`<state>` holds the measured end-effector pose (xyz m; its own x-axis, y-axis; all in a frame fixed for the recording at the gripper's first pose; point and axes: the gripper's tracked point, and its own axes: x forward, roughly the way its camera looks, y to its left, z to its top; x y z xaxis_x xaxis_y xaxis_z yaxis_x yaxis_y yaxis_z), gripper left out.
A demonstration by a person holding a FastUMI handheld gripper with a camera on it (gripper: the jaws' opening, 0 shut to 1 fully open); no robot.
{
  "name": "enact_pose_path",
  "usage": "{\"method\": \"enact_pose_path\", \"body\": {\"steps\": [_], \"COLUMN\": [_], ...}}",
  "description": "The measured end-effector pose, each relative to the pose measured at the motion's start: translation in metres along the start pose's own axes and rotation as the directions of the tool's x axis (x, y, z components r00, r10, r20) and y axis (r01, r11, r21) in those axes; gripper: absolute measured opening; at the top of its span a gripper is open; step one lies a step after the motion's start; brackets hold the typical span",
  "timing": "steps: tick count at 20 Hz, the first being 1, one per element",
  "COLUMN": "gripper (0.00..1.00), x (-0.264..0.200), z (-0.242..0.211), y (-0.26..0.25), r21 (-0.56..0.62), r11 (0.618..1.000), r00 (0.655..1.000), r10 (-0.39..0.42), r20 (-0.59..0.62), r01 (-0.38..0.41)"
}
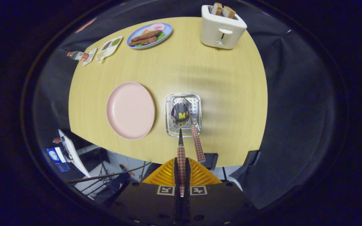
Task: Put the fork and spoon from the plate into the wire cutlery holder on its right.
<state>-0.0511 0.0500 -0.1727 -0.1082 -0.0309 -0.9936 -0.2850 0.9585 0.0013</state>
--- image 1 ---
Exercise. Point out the brown toast slice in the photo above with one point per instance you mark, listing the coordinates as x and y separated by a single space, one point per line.
228 12
216 8

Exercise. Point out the pink round plate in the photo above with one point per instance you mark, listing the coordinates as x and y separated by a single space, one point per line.
130 111

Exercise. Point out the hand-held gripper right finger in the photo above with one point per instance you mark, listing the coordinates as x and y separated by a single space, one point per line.
188 175

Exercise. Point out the black table clamp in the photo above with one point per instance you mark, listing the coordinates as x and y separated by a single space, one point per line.
211 161
252 158

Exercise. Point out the brown sausage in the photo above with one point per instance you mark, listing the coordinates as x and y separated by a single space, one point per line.
143 41
146 35

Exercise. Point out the white flat device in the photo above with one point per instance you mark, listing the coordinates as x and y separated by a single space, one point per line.
72 153

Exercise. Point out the blue oval plate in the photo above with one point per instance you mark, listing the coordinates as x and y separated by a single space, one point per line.
137 33

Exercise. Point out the green lettuce leaf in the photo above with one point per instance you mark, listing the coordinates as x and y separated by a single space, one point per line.
161 35

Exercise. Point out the blue lit screen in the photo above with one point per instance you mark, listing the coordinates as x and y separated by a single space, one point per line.
57 158

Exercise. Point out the white toaster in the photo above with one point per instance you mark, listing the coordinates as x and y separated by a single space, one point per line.
218 34

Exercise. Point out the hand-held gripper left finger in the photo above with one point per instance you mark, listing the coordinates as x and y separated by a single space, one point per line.
175 179

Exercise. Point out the white divided condiment tray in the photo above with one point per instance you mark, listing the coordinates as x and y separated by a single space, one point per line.
108 48

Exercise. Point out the pink ham slice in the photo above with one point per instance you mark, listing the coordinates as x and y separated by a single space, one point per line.
157 26

